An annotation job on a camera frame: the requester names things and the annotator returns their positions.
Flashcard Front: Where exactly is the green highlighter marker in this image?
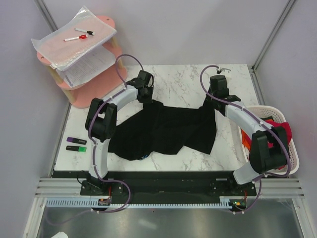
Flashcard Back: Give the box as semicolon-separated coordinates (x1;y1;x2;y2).
65;145;87;152

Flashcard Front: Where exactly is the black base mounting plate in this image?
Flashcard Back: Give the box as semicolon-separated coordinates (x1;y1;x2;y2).
53;171;257;205

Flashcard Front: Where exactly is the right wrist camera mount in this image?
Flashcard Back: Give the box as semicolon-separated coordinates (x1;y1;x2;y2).
216;66;231;74

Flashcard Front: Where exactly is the purple pen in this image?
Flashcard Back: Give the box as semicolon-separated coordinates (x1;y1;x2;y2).
64;75;73;88

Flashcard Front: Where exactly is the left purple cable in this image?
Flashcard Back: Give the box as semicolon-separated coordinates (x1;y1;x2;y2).
44;54;146;226

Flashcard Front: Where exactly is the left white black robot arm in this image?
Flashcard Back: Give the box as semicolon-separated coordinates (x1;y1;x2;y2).
85;70;154;195

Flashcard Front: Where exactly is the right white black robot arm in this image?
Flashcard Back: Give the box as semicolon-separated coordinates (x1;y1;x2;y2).
207;75;290;195

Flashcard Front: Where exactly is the magenta t shirt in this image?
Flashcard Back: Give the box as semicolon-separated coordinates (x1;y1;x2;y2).
268;121;292;171

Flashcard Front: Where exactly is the orange t shirt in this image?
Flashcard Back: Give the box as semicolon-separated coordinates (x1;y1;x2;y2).
241;129;251;151

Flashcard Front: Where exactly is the black t shirt blue logo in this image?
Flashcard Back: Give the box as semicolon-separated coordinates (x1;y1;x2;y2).
108;100;217;161

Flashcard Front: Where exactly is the white slotted cable duct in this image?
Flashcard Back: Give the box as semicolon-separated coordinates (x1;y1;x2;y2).
45;197;243;209

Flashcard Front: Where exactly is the white paper scrap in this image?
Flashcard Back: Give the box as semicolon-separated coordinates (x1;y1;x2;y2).
51;232;68;238

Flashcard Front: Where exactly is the printed paper stack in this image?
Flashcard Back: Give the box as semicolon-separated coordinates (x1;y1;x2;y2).
57;46;115;88

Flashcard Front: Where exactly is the white plastic laundry basket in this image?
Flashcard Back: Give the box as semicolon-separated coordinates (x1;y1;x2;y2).
237;105;300;175

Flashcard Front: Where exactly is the plastic sleeve with pink paper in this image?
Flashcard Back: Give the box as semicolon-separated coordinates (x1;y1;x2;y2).
31;6;117;71

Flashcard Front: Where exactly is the purple highlighter marker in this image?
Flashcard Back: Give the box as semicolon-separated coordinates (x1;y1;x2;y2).
66;137;87;145

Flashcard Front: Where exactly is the black cap whiteboard marker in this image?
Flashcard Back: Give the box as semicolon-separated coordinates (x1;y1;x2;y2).
74;28;95;36

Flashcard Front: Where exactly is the red cap whiteboard marker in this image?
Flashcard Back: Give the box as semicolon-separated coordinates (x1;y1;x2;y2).
63;34;88;42

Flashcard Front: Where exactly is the dark green t shirt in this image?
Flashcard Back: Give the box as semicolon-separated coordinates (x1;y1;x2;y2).
262;116;274;122

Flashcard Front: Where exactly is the pink three tier shelf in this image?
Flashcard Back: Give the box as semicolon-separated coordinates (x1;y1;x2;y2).
36;14;128;109

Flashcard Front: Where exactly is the aluminium frame rail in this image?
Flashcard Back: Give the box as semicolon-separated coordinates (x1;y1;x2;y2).
36;178;304;198

